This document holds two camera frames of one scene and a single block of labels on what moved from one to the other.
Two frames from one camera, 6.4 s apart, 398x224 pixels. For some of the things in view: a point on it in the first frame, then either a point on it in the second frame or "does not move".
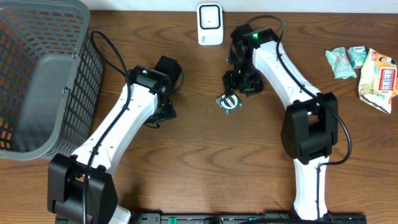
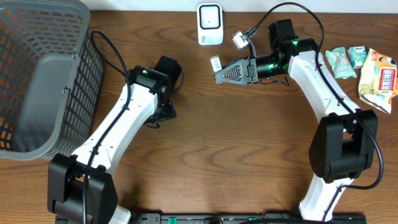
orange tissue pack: x=395 y=93 does not move
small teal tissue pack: x=357 y=55 does not move
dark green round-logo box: x=230 y=103 → x=216 y=63
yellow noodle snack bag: x=377 y=82 does not move
